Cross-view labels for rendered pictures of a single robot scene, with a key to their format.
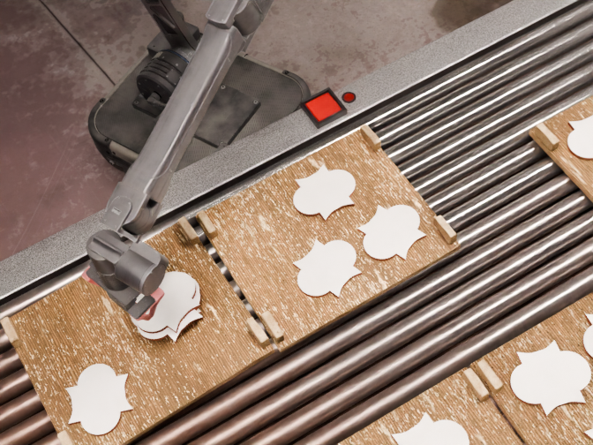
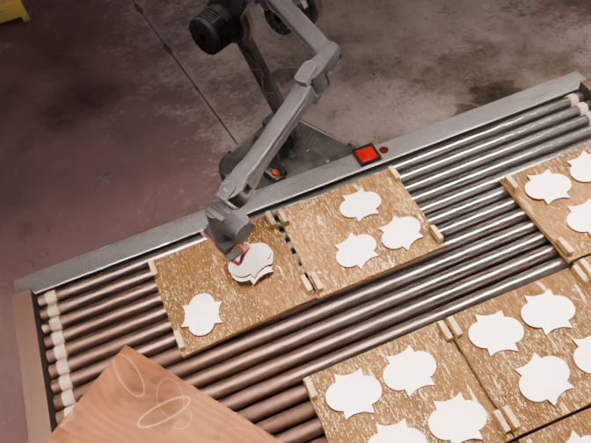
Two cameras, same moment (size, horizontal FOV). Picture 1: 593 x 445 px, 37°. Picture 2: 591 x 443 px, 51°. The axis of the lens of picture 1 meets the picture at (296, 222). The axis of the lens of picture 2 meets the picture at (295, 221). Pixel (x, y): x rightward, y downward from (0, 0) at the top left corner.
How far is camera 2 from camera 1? 24 cm
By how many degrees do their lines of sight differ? 8
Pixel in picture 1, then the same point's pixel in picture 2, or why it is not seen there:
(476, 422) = (442, 355)
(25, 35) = (186, 112)
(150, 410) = (233, 324)
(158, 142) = (256, 151)
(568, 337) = (511, 309)
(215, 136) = not seen: hidden behind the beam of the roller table
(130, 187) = (236, 176)
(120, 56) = (244, 129)
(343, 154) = (375, 183)
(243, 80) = (321, 147)
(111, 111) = (234, 159)
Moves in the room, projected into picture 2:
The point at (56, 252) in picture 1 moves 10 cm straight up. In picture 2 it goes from (187, 226) to (179, 207)
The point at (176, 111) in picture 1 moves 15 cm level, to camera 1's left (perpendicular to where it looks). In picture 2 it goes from (269, 134) to (213, 137)
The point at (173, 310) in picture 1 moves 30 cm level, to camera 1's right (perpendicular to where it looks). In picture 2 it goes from (255, 265) to (357, 260)
